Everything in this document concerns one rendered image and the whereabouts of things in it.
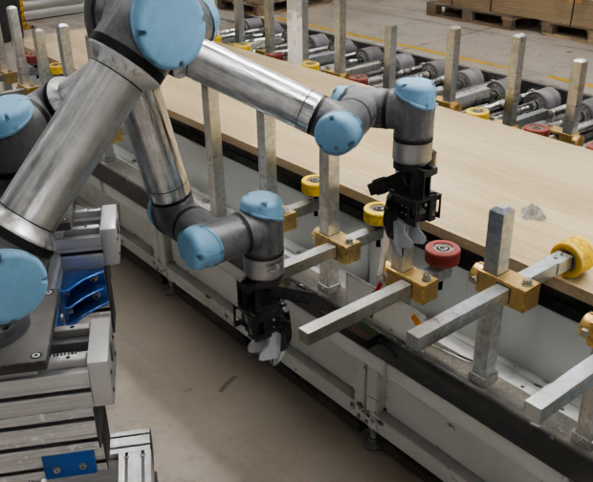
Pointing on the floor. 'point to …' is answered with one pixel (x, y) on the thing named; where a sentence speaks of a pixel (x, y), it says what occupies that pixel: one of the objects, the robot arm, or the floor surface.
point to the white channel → (295, 32)
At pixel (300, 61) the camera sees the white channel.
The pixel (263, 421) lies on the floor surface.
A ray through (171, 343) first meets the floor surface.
